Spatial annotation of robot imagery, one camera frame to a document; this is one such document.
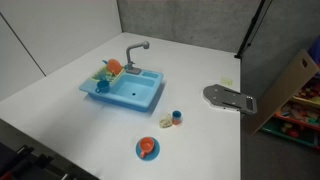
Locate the wooden toy storage shelf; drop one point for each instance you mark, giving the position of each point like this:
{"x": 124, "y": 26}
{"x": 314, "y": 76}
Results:
{"x": 286, "y": 86}

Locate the grey toy faucet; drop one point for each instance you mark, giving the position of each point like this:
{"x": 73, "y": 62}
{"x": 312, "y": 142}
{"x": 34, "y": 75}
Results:
{"x": 128, "y": 55}

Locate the yellow-green dish rack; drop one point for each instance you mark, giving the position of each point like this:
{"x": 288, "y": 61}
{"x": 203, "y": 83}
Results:
{"x": 97, "y": 76}

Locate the grey metal mounting plate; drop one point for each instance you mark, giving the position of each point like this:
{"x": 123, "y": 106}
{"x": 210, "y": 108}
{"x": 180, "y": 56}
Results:
{"x": 223, "y": 95}

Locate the blue toy saucer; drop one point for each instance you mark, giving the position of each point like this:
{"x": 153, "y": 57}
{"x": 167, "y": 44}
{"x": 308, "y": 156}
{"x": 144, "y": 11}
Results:
{"x": 155, "y": 154}

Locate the black stand pole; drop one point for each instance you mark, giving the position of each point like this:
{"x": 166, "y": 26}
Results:
{"x": 250, "y": 30}

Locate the black equipment frame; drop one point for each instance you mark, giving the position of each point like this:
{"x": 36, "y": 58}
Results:
{"x": 20, "y": 163}

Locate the small blue and orange cup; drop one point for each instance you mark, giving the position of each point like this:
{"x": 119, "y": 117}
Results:
{"x": 176, "y": 116}

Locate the blue toy plate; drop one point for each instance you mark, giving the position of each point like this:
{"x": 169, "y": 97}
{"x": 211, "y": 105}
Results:
{"x": 104, "y": 62}

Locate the orange toy cup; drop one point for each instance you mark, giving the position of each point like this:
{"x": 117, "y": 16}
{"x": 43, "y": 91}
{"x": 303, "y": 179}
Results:
{"x": 146, "y": 144}

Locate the light blue toy sink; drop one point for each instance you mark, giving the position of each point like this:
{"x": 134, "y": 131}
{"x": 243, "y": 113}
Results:
{"x": 126, "y": 83}

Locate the blue toy cup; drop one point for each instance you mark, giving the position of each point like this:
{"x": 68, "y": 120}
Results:
{"x": 102, "y": 86}

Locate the yellow sticky note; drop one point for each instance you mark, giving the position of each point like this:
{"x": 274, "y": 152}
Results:
{"x": 226, "y": 81}

